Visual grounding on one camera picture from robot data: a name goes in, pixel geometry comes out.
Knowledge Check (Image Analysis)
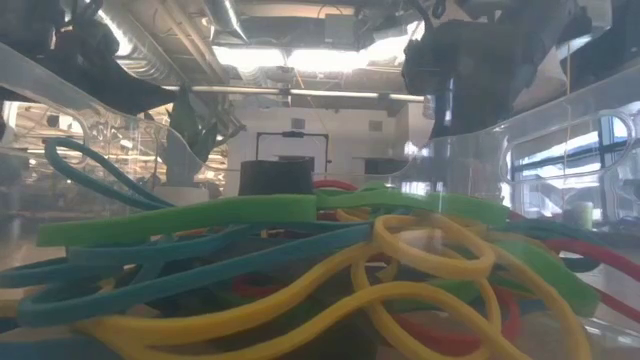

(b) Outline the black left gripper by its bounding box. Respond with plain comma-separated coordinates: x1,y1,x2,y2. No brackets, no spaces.
47,0,176,115

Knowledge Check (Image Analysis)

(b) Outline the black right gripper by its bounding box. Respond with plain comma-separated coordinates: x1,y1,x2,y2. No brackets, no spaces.
402,14,531,141

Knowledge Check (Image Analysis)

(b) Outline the blue thin rubber band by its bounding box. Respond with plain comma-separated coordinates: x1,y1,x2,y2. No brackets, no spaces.
43,137,176,211

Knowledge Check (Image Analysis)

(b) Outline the green wide rubber band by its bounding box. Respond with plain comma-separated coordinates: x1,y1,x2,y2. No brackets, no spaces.
37,193,319,247
494,239,601,317

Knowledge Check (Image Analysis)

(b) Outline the black wide rubber band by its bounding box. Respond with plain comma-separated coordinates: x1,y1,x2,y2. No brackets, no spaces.
238,158,315,196

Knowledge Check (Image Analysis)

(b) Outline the blue wide rubber band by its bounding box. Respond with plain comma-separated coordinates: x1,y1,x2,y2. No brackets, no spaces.
0,224,374,329

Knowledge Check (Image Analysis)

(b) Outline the clear plastic bin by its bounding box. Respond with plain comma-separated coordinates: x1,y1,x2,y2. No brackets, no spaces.
0,43,640,360

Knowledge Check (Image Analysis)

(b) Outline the silver ceiling pipe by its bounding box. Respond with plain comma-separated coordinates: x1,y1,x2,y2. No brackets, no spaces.
159,83,426,101

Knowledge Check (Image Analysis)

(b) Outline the green cylinder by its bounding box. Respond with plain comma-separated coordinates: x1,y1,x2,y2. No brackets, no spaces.
574,201,595,230

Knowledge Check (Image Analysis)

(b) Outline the ceiling light fixture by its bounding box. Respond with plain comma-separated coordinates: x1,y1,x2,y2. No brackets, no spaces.
212,45,401,74

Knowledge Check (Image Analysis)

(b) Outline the black framed white door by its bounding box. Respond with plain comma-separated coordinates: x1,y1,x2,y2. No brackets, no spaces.
254,130,330,166

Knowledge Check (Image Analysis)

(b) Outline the silver ceiling duct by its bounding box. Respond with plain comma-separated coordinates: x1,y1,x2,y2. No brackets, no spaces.
204,0,251,44

